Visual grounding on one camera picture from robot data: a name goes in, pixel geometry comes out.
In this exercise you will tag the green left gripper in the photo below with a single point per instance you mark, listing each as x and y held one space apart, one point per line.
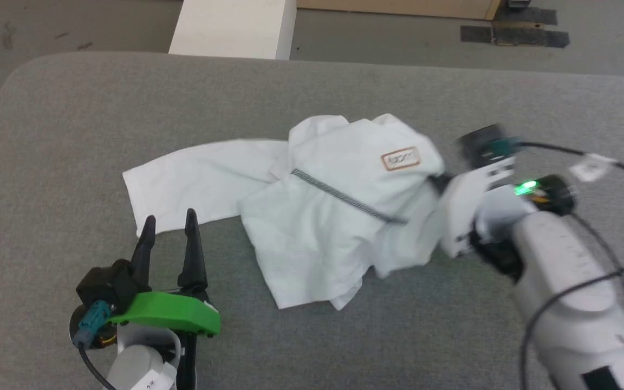
171 313

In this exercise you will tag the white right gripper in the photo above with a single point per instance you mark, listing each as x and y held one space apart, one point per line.
461 211

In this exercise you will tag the white garment with black stitching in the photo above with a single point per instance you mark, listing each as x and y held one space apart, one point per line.
333 227

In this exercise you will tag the long black floor tape strip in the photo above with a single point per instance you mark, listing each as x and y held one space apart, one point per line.
539 38

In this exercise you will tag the lemon print partition screen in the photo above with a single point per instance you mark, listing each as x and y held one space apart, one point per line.
398 7

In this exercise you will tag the short black floor tape strip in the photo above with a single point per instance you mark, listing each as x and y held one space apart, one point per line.
528 15

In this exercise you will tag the white rectangular box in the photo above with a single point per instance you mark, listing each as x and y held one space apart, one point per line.
236 27

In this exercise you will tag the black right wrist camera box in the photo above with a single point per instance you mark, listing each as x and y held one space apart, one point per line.
480 143

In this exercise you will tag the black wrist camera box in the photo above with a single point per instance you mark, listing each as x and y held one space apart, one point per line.
109 284
480 143

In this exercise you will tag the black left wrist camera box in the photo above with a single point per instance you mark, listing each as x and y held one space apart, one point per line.
109 284

